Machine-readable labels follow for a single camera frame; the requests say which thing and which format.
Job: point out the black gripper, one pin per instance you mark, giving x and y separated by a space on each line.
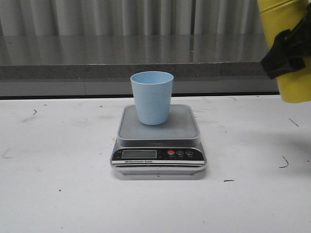
289 48

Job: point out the light blue plastic cup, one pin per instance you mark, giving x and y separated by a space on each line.
152 91

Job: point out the yellow squeeze bottle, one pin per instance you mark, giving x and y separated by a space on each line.
277 16

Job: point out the silver digital kitchen scale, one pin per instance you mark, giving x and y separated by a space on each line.
169 151

